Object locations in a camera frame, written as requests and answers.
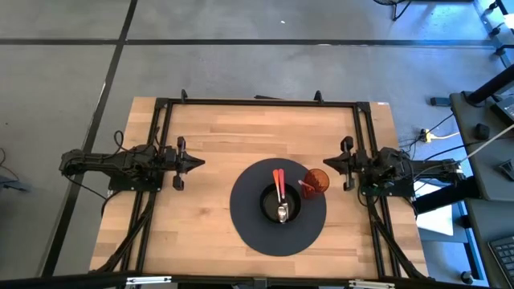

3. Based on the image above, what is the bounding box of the blue-grey floor stand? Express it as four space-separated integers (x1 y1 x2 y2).
0 174 32 193

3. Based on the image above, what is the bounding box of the silver frame bracket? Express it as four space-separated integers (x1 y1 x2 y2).
348 279 397 289
125 275 173 286

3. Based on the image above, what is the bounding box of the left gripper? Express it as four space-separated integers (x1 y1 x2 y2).
163 136 206 191

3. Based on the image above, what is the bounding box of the black desk beam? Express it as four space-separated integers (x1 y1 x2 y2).
413 176 481 214

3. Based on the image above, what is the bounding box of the black bowl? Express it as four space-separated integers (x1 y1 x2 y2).
259 183 303 224

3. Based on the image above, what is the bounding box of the orange faceted plastic tumbler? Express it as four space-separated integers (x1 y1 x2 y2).
300 168 331 201

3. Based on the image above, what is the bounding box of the orange-handled fork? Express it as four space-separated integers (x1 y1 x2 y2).
272 169 285 224

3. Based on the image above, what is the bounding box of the black keyboard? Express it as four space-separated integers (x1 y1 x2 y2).
487 235 514 278

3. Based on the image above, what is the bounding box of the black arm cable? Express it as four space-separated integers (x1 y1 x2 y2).
113 128 161 154

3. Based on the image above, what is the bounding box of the black monitor pole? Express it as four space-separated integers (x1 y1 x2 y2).
467 63 514 104

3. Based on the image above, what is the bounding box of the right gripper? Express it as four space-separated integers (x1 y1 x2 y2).
323 136 369 193

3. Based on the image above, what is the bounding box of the grey desk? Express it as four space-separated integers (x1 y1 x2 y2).
449 91 514 203

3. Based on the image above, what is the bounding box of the round black woven placemat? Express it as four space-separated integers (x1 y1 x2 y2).
229 158 328 258

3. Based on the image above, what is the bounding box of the white board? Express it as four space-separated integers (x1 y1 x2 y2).
413 180 455 237

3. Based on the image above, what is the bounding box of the black aluminium table frame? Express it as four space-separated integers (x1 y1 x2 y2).
0 88 493 289

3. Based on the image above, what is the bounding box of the laptop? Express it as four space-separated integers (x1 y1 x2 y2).
490 92 514 123

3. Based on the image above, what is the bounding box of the dark desk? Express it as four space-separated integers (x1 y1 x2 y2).
465 198 514 289

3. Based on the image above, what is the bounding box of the white cable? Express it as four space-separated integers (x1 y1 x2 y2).
459 123 514 164

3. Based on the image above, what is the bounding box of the black desk stand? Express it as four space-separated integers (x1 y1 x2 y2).
497 159 514 181

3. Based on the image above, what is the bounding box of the black fan stand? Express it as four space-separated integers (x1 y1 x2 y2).
372 0 414 22

